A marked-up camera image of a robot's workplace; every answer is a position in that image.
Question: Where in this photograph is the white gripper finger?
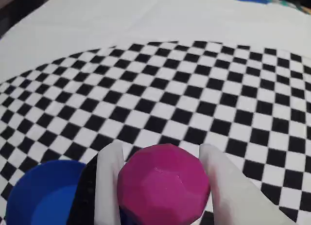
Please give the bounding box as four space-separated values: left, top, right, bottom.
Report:
198 143 292 225
70 141 126 225

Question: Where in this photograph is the pink faceted ball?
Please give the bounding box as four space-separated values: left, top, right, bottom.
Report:
117 143 211 225

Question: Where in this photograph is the blue round box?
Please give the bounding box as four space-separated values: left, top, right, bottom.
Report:
6 160 131 225

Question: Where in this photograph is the black white checkerboard mat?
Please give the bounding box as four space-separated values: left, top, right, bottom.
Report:
0 0 311 225

